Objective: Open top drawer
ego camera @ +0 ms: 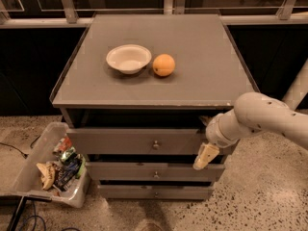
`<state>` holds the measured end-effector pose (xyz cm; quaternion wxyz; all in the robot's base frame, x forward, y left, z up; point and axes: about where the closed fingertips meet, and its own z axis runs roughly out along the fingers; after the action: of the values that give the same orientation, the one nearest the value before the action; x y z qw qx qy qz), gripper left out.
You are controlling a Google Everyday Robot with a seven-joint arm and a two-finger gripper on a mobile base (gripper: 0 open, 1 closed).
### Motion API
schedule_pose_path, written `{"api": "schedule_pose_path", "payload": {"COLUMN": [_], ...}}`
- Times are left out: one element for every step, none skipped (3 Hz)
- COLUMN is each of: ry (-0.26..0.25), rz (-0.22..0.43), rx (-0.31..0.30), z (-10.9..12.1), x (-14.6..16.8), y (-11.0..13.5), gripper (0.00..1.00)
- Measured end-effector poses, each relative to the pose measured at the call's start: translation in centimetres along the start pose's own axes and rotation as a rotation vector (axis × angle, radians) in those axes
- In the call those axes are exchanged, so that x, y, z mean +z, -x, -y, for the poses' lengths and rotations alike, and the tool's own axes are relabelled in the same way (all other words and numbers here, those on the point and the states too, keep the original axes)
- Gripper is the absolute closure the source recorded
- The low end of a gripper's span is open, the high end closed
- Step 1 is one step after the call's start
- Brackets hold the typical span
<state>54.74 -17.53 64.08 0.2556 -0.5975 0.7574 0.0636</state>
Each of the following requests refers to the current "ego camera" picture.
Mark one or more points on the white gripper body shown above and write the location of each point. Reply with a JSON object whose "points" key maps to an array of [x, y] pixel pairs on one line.
{"points": [[214, 133]]}

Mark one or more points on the grey top drawer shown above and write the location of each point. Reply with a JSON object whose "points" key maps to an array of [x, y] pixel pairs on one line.
{"points": [[137, 141]]}

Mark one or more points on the grey drawer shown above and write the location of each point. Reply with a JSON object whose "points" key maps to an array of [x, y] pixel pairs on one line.
{"points": [[155, 192], [137, 141], [152, 172]]}

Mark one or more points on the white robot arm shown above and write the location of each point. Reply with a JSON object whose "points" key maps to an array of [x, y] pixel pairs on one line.
{"points": [[254, 113]]}

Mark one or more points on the grey bottom drawer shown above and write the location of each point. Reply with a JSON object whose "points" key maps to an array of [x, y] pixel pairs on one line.
{"points": [[155, 192]]}

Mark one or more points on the grey drawer cabinet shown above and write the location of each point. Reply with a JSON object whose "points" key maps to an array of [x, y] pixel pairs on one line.
{"points": [[208, 77]]}

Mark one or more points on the grey middle drawer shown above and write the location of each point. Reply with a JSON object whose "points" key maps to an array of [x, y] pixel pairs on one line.
{"points": [[152, 172]]}

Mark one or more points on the orange fruit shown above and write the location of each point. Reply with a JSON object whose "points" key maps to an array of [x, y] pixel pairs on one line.
{"points": [[163, 65]]}

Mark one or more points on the white bowl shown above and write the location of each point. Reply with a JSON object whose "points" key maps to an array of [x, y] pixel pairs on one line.
{"points": [[129, 58]]}

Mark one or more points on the green snack packet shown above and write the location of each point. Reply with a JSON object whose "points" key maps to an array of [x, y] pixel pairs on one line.
{"points": [[68, 155]]}

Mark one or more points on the dark snack bag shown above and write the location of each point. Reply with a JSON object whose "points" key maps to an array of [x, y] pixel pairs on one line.
{"points": [[64, 173]]}

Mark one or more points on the metal window railing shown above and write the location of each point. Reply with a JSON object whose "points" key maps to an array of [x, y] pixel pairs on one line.
{"points": [[81, 13]]}

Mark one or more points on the clear plastic bin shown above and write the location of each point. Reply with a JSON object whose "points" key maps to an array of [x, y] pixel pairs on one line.
{"points": [[27, 182]]}

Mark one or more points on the black stand leg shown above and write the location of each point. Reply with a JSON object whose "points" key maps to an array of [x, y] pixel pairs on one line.
{"points": [[17, 213]]}

